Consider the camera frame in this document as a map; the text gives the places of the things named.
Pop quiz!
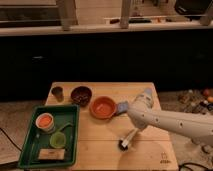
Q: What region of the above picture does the orange ceramic bowl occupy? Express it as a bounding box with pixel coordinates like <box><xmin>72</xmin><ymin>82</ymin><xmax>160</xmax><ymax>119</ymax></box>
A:
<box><xmin>89</xmin><ymin>96</ymin><xmax>117</xmax><ymax>119</ymax></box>

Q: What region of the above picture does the green plastic tray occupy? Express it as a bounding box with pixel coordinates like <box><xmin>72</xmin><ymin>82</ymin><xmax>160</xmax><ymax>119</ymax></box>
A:
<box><xmin>18</xmin><ymin>105</ymin><xmax>79</xmax><ymax>169</ymax></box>

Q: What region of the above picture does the orange filled white cup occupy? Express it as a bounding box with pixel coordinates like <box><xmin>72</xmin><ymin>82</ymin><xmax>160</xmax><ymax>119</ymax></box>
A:
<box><xmin>35</xmin><ymin>113</ymin><xmax>54</xmax><ymax>132</ymax></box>

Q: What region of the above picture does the dark brown bowl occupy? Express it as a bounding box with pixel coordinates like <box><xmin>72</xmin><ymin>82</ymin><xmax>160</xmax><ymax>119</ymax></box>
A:
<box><xmin>71</xmin><ymin>86</ymin><xmax>92</xmax><ymax>107</ymax></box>

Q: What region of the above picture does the small brown cup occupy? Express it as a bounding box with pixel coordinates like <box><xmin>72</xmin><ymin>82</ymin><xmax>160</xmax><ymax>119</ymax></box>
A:
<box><xmin>51</xmin><ymin>86</ymin><xmax>64</xmax><ymax>102</ymax></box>

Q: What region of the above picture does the wooden block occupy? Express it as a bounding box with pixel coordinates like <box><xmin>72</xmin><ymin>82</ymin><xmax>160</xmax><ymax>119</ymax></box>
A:
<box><xmin>38</xmin><ymin>149</ymin><xmax>65</xmax><ymax>160</ymax></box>

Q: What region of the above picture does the green spoon in tray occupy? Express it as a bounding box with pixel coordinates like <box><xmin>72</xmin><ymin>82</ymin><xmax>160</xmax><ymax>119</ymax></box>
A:
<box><xmin>55</xmin><ymin>122</ymin><xmax>73</xmax><ymax>132</ymax></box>

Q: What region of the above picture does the green plastic cup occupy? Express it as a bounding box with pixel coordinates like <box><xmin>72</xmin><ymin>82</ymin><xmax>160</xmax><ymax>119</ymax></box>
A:
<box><xmin>50</xmin><ymin>132</ymin><xmax>66</xmax><ymax>149</ymax></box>

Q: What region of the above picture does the black cable on floor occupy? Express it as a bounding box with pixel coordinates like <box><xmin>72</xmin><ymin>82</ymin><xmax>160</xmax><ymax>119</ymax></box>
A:
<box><xmin>0</xmin><ymin>127</ymin><xmax>24</xmax><ymax>153</ymax></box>

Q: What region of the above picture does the blue sponge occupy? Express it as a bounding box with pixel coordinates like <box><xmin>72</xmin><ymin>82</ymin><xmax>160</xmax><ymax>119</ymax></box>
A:
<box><xmin>116</xmin><ymin>101</ymin><xmax>129</xmax><ymax>115</ymax></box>

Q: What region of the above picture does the clutter pile on floor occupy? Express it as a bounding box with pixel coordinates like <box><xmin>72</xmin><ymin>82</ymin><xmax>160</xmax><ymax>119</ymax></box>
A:
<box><xmin>178</xmin><ymin>89</ymin><xmax>213</xmax><ymax>115</ymax></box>

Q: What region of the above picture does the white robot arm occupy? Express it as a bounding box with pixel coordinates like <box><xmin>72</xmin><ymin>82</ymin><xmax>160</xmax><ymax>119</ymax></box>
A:
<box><xmin>127</xmin><ymin>88</ymin><xmax>213</xmax><ymax>146</ymax></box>

